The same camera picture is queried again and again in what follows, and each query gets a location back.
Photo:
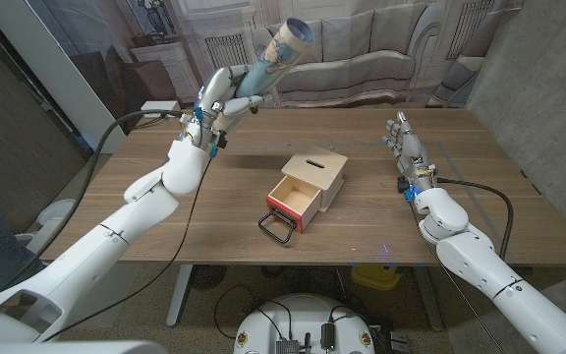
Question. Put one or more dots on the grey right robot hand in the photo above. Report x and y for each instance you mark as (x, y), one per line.
(411, 150)

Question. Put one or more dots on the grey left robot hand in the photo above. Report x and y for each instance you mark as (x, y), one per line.
(216, 88)

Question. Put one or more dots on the blue world map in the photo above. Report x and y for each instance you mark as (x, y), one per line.
(278, 59)

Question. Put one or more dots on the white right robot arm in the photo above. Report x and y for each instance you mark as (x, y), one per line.
(465, 251)

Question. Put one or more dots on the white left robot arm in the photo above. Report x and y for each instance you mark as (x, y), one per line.
(116, 231)

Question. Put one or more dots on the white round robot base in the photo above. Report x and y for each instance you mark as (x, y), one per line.
(302, 314)

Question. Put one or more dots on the wooden drawer with red front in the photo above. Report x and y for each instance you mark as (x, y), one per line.
(295, 199)

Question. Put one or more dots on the white power strip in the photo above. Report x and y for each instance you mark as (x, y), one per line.
(157, 105)

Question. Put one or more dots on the wooden box with slot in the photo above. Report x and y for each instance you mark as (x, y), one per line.
(327, 172)

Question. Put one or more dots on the printed living room backdrop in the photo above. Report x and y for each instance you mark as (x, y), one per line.
(361, 49)

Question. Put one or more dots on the yellow object under table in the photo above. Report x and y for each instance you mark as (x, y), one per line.
(376, 277)

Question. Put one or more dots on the grey table leg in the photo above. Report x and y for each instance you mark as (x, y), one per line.
(428, 300)

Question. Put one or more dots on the black round floor fan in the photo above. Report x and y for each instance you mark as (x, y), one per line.
(207, 276)

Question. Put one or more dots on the white round floor object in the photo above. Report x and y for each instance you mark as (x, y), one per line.
(54, 211)

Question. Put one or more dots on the white table leg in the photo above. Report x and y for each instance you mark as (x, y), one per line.
(179, 295)

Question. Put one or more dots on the white robot torso edge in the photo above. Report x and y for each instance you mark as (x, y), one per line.
(67, 349)

